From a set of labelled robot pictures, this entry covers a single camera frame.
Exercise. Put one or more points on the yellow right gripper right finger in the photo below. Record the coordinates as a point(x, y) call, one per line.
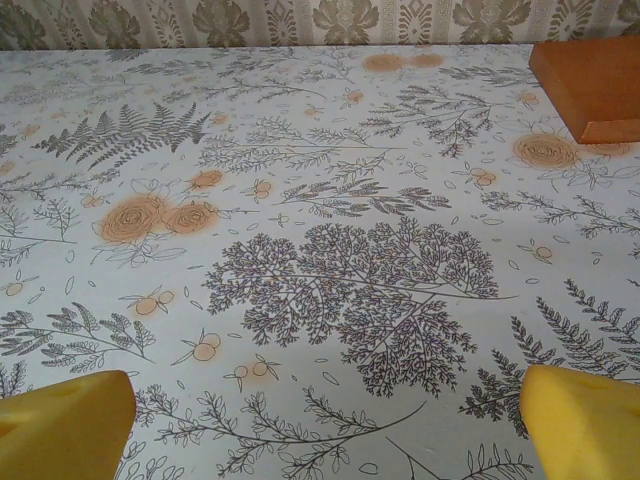
point(585, 430)

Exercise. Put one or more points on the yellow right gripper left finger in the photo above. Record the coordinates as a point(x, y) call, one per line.
point(65, 430)

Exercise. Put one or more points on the floral tablecloth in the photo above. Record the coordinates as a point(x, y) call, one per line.
point(300, 250)

